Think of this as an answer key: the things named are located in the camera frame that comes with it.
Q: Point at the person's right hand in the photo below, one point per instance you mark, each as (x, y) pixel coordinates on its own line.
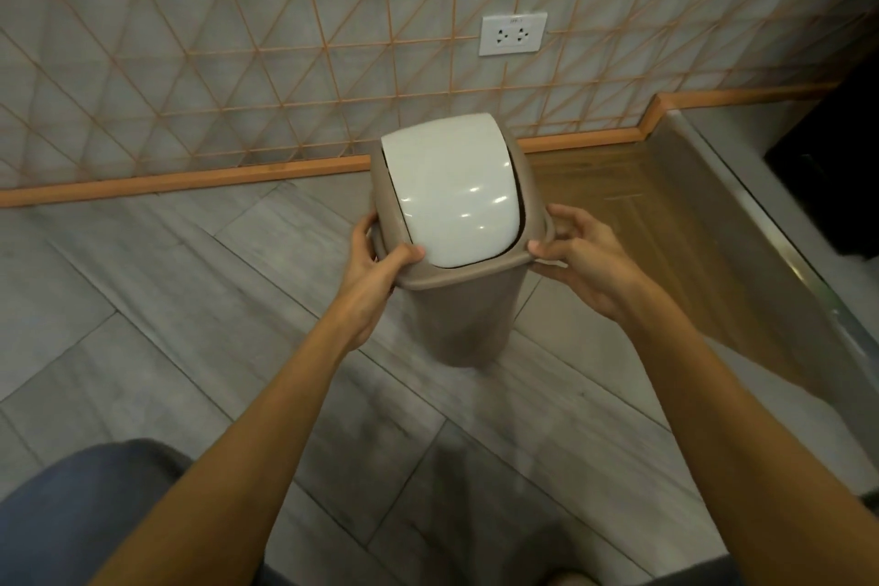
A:
(594, 276)

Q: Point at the person's left hand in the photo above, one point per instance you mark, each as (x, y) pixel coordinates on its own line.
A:
(367, 294)

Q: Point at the person's left thumb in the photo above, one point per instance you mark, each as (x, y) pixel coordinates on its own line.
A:
(404, 256)

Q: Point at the person's right thumb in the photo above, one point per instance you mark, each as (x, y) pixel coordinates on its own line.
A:
(553, 252)

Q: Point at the brown bin with white lid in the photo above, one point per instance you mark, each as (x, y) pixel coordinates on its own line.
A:
(446, 194)

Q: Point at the person's left forearm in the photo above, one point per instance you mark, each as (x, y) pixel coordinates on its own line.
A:
(233, 469)

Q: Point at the person's right forearm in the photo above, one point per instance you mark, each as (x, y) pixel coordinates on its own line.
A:
(741, 441)

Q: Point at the grey raised sill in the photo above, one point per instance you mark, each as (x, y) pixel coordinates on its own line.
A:
(748, 194)

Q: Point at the orange wooden baseboard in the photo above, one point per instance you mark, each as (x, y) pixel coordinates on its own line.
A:
(206, 179)

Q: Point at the black cabinet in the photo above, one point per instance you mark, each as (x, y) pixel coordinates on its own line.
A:
(834, 153)

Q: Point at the person's left leg blue jeans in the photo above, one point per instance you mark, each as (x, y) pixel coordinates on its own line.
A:
(75, 517)

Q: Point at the white wall socket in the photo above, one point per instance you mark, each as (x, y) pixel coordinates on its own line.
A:
(513, 33)

